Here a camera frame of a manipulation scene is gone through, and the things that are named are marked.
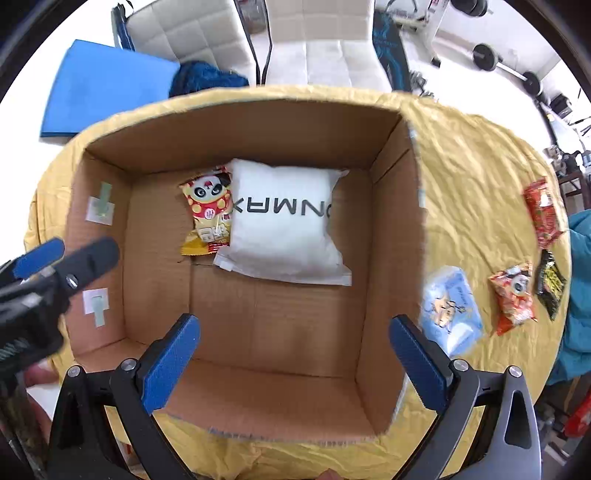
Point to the black shoe wipes pack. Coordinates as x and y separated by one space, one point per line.
549 284

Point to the teal bean bag cover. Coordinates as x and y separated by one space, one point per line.
573 357

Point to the black blue bench pad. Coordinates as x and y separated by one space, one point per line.
390 51

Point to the yellow panda snack bag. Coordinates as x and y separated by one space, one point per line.
208 196

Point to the white padded chair right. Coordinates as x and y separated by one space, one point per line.
323 42

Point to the light blue tissue pack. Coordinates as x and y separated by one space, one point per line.
450 315

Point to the orange panda snack bag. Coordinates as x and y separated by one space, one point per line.
512 288

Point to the white padded chair left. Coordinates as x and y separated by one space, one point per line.
182 31

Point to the white padded chair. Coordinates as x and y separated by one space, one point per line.
182 31
323 42

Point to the barbell on floor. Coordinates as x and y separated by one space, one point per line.
487 59

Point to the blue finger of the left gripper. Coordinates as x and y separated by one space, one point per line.
39 258

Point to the blue foam mat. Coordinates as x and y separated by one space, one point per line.
95 82

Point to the white pillow pack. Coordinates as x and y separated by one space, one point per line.
279 225

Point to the dark blue fuzzy cloth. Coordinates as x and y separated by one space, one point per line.
195 76

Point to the weight bench rack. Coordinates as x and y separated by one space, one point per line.
425 23

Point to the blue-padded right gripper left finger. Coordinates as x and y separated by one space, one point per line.
82 444

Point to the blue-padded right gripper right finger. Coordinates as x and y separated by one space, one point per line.
506 444

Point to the yellow tablecloth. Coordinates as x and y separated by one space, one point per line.
290 380

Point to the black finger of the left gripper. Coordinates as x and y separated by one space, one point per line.
82 267

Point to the red snack bag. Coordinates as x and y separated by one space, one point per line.
543 213

